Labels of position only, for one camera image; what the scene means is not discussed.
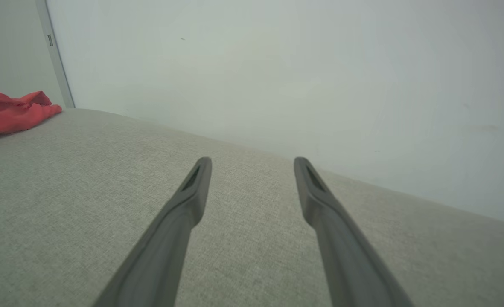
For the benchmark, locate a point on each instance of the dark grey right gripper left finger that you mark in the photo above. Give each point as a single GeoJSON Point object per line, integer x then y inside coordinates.
{"type": "Point", "coordinates": [162, 256]}

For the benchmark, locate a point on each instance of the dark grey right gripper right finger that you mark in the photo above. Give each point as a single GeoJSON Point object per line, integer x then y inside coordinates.
{"type": "Point", "coordinates": [350, 264]}

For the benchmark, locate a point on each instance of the red and white garment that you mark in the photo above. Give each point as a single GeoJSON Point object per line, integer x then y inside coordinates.
{"type": "Point", "coordinates": [8, 113]}

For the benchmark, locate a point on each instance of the grey metal frame tube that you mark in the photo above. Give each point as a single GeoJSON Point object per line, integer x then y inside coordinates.
{"type": "Point", "coordinates": [55, 55]}

